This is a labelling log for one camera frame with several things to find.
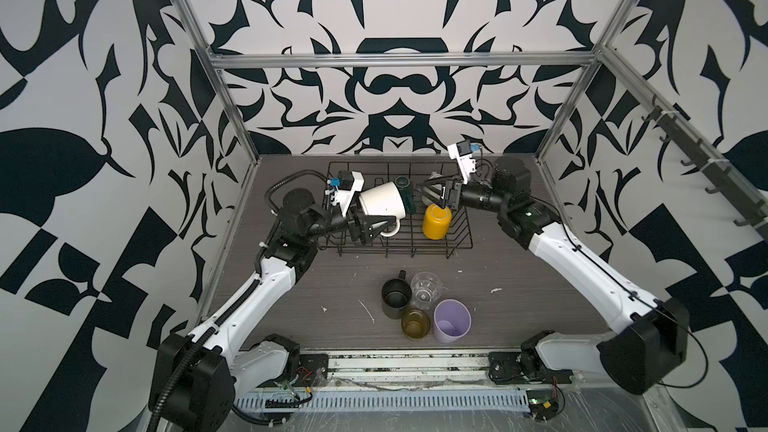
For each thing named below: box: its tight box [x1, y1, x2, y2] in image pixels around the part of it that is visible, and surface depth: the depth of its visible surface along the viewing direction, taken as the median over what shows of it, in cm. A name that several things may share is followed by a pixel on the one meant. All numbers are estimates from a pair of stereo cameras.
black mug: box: [381, 269, 412, 320], surface depth 81 cm
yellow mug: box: [422, 204, 453, 241], surface depth 92 cm
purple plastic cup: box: [433, 298, 472, 344], surface depth 74 cm
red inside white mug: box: [359, 181, 406, 237], surface depth 64 cm
